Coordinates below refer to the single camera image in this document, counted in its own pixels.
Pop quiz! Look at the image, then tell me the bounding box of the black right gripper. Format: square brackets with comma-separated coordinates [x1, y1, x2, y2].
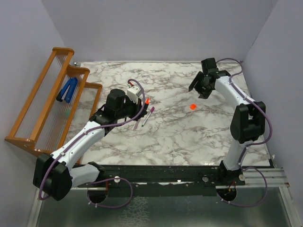
[189, 71, 213, 99]

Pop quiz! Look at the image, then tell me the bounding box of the orange wooden rack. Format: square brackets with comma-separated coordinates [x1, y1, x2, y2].
[5, 47, 102, 157]

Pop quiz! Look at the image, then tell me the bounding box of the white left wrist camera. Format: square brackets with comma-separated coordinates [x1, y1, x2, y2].
[126, 86, 142, 104]

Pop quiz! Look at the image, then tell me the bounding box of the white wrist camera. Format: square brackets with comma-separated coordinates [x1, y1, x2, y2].
[126, 86, 142, 104]
[201, 58, 218, 75]

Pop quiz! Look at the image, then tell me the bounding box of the orange highlighter cap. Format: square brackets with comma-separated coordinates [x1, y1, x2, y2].
[190, 104, 196, 110]

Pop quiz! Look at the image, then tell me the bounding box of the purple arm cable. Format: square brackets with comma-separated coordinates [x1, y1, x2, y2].
[38, 79, 145, 209]
[215, 58, 273, 208]

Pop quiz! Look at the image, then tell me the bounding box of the black orange highlighter pen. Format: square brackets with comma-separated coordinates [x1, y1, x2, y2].
[144, 98, 150, 112]

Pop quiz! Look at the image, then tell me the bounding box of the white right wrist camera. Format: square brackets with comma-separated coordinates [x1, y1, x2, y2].
[201, 58, 218, 75]

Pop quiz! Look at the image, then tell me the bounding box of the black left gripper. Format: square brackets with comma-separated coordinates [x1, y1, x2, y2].
[116, 95, 147, 121]

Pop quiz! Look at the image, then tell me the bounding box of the green object in rack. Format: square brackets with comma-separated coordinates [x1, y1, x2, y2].
[64, 110, 70, 117]

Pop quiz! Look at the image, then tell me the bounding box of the blue stapler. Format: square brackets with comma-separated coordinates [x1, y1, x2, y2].
[56, 77, 78, 103]

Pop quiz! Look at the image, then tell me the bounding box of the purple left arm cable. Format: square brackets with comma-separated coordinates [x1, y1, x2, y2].
[38, 79, 145, 209]

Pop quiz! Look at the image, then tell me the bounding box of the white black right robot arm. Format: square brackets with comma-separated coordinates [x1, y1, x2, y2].
[188, 71, 266, 185]

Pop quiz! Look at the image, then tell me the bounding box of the pink highlighter pen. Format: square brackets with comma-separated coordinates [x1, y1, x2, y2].
[133, 120, 140, 130]

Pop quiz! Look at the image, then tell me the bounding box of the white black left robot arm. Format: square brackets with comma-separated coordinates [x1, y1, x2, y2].
[33, 86, 148, 201]

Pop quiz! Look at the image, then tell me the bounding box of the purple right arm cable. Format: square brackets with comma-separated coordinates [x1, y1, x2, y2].
[215, 58, 273, 208]

